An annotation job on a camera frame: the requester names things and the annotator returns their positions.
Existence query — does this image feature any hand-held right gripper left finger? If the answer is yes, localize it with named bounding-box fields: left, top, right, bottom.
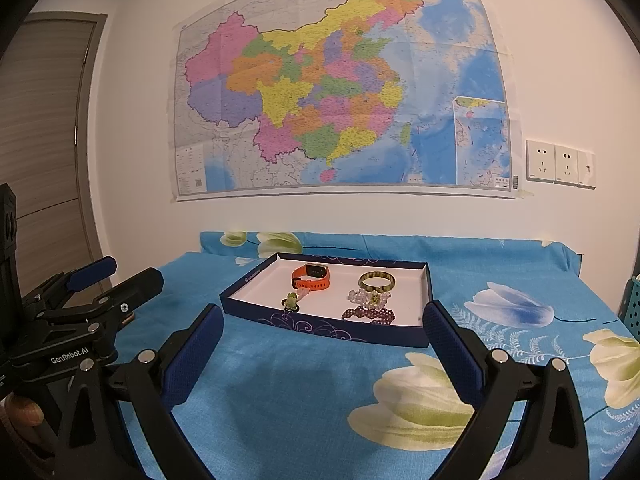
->
left=55, top=304, right=224, bottom=480

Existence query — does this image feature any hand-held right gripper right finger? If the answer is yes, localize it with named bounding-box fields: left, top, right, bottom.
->
left=422, top=300, right=590, bottom=480

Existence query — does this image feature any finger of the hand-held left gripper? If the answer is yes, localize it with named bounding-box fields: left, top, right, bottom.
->
left=22, top=256, right=118, bottom=311
left=35, top=266, right=165, bottom=341

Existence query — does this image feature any purple bead bracelet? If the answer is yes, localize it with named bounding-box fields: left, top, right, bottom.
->
left=341, top=306, right=398, bottom=326

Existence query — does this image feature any dark blue cardboard box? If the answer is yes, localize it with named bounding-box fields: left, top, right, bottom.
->
left=220, top=252, right=432, bottom=349

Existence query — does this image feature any green jade bangle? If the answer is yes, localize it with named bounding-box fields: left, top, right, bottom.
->
left=358, top=270, right=397, bottom=293

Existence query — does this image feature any clear crystal bracelet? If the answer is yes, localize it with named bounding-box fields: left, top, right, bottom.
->
left=347, top=287, right=391, bottom=308

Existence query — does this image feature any orange smartwatch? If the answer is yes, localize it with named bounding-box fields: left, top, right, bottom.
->
left=291, top=262, right=331, bottom=292

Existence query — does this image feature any person's left hand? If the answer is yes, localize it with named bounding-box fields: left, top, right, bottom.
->
left=2, top=394, right=48, bottom=431

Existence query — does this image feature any blue floral cloth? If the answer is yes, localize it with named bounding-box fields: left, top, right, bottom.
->
left=67, top=230, right=640, bottom=480

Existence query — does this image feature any brown wooden door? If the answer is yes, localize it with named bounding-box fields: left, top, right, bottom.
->
left=0, top=11, right=110, bottom=311

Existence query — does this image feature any blue plastic basket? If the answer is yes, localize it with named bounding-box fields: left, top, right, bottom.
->
left=617, top=275, right=640, bottom=333

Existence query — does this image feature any white wall socket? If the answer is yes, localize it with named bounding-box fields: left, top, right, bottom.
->
left=525, top=140, right=557, bottom=183
left=554, top=145, right=581, bottom=187

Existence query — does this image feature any colourful wall map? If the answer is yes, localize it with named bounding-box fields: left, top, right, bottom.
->
left=165, top=0, right=523, bottom=203

